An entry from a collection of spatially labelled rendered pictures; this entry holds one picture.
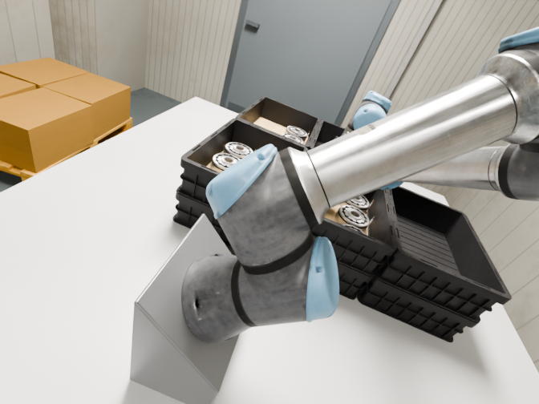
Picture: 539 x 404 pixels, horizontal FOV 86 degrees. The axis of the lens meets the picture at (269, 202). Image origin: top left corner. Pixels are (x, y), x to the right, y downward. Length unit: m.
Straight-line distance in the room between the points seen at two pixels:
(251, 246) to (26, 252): 0.61
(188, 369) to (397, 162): 0.44
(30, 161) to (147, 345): 1.67
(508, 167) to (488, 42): 2.86
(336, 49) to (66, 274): 2.83
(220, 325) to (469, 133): 0.43
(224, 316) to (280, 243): 0.16
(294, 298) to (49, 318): 0.51
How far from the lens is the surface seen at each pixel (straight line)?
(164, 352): 0.53
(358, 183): 0.38
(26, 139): 2.01
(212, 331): 0.50
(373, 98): 0.86
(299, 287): 0.40
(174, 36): 3.64
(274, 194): 0.35
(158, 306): 0.47
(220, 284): 0.47
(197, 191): 0.82
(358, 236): 0.76
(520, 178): 0.55
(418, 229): 1.17
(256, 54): 3.26
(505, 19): 3.41
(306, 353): 0.77
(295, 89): 3.21
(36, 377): 0.70
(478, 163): 0.60
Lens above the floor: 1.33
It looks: 34 degrees down
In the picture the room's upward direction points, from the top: 21 degrees clockwise
